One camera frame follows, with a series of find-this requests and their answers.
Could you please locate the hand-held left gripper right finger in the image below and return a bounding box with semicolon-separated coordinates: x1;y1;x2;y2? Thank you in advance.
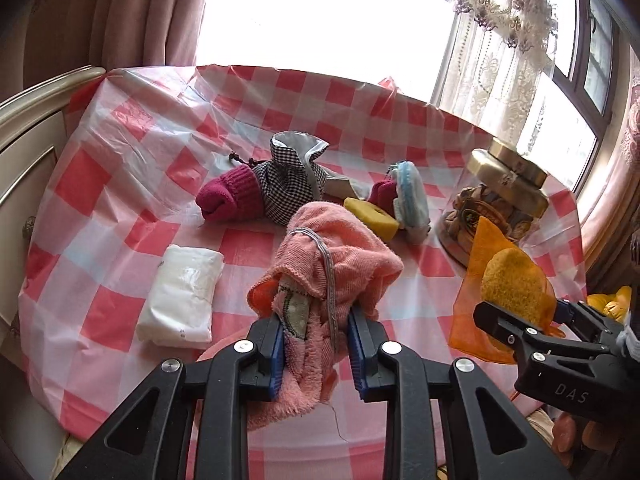
347;305;573;480

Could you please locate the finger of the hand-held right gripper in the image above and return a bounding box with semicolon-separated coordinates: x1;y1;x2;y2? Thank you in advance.
552;299;626;346
472;301;581;361

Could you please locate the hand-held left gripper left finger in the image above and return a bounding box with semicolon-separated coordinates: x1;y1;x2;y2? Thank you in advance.
70;317;296;480

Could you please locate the orange mesh bag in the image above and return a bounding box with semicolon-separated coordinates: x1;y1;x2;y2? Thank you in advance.
447;216;566;365

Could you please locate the pink terry cloth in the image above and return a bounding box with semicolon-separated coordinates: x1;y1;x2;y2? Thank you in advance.
247;201;405;431

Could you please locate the white tissue pack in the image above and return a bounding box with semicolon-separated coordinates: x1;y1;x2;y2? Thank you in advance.
136;244;225;347

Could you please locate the yellow sponge piece with hole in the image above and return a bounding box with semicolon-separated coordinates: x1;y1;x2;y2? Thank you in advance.
343;197;401;242

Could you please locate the black white gingham pouch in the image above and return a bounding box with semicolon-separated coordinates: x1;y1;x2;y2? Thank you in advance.
227;131;331;227

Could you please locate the person's right hand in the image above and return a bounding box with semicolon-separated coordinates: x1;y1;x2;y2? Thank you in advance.
550;407;631;468

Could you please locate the clear jar with gold lid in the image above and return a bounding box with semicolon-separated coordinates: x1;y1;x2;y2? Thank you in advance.
437;137;550;266

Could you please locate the pink floral curtain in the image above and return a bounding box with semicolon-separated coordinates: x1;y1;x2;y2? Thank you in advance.
580;45;640;286

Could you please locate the white lace curtain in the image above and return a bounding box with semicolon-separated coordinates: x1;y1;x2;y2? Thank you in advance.
320;0;561;151

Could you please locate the pink white checkered tablecloth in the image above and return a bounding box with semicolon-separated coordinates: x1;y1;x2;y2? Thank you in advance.
17;64;588;480

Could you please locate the cream carved dresser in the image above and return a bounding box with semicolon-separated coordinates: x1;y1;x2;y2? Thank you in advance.
0;65;108;411

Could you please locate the pink pleated curtain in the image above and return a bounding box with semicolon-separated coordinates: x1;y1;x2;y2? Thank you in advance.
22;0;216;91

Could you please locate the dark window frame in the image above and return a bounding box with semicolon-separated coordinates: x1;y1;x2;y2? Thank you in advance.
550;0;621;121

